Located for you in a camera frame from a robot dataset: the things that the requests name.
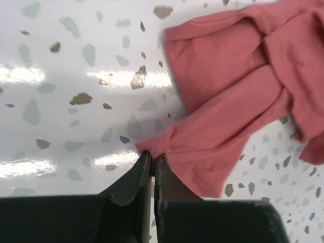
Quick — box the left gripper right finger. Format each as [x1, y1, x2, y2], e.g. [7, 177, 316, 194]
[154, 154, 204, 242]

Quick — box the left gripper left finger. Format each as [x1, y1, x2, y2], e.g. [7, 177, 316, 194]
[97, 152, 149, 242]

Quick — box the salmon pink t shirt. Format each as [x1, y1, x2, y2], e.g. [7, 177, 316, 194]
[136, 1, 323, 197]

